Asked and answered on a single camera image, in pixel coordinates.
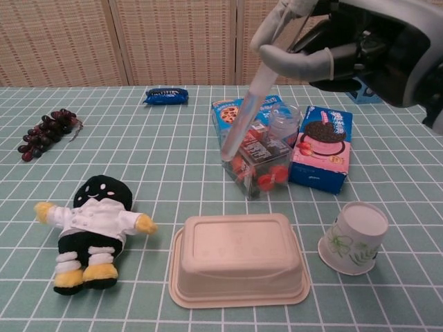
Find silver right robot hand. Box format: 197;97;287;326
249;0;433;109

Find clear test tube white cap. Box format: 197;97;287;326
221;5;307;162

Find light blue cube box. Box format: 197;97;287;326
348;77;384;104

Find pink blue Oreo box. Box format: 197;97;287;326
288;105;354;196

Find clear plastic beaker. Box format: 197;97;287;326
268;103;301;141

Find clear plastic box red items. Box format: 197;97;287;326
221;120;293;201

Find blue chocolate chip cookie box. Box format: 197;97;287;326
210;95;295;148

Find white paper cup green print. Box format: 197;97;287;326
317;201;389;277

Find woven bamboo folding screen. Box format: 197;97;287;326
0;0;443;88

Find blue Oreo snack pack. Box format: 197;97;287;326
142;87;190;107

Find beige pulp food container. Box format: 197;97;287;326
168;213;311;308

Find green checked tablecloth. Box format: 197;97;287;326
0;84;443;332

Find black plush doll white coat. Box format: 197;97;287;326
33;174;159;296

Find dark purple grape bunch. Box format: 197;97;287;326
17;108;84;163

